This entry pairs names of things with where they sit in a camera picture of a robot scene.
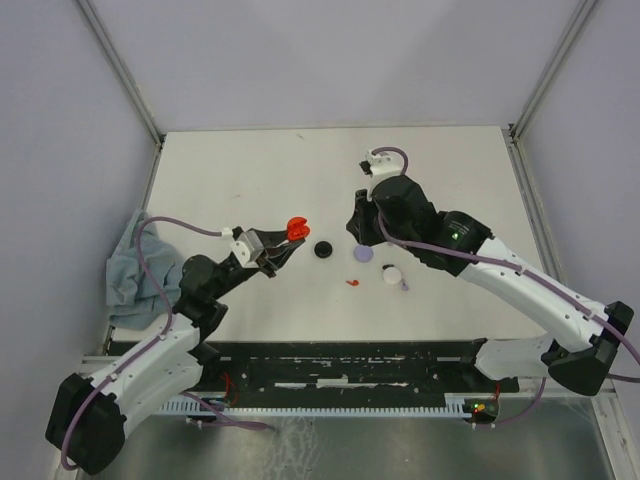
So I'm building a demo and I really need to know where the red earbud charging case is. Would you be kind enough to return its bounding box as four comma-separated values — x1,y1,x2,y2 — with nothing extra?
286,216,311,242

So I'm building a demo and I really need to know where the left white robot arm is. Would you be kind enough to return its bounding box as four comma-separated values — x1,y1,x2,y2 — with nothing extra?
45,226,309,475

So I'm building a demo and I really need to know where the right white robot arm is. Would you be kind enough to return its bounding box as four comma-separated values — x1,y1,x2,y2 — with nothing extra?
346,175,634,396

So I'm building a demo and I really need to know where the black earbud charging case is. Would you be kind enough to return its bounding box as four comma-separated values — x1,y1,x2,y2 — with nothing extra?
314,240,333,259

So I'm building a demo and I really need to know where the purple earbud charging case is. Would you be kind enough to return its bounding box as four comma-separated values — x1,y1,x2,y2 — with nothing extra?
353,245,374,263

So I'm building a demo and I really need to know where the white earbud charging case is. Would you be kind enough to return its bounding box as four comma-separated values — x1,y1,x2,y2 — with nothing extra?
382,267,403,285

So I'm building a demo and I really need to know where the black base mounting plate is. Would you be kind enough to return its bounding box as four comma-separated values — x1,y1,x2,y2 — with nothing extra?
196,340,519,394

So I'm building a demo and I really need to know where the blue-grey cloth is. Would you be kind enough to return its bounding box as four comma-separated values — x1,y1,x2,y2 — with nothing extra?
106,209,184,331

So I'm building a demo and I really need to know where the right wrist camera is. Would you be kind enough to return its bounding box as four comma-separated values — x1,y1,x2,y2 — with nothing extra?
359,149,405,180

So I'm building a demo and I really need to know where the white slotted cable duct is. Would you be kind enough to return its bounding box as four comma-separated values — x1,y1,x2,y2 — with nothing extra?
159,392,476,415

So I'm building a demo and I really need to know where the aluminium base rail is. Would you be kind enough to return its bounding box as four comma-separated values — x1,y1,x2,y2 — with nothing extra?
77,356,126,385

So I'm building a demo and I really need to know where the left aluminium frame post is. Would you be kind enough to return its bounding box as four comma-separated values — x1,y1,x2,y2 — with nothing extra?
73,0,165,145

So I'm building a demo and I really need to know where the aluminium frame post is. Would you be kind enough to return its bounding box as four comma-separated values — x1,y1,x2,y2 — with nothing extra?
509,0,601,142
73,0,165,145

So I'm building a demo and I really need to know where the right aluminium frame post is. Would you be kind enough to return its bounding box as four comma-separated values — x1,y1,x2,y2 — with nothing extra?
509,0,601,142

